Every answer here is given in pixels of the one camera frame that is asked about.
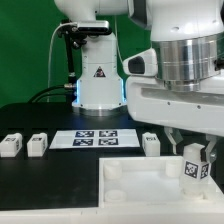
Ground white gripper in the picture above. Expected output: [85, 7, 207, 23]
[126, 75, 224, 163]

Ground white square tabletop part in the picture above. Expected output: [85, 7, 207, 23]
[98, 156, 224, 208]

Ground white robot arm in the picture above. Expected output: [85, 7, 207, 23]
[54, 0, 224, 162]

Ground white sheet with tags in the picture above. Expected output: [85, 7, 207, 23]
[50, 129, 139, 149]

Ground white corner fence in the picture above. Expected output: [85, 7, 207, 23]
[0, 179, 224, 224]

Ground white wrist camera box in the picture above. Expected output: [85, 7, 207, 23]
[122, 48, 158, 77]

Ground black base cables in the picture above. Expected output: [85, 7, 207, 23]
[27, 84, 76, 104]

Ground black camera on stand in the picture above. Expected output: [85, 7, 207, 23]
[56, 19, 112, 89]

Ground grey camera cable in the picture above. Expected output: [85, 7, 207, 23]
[46, 22, 74, 104]

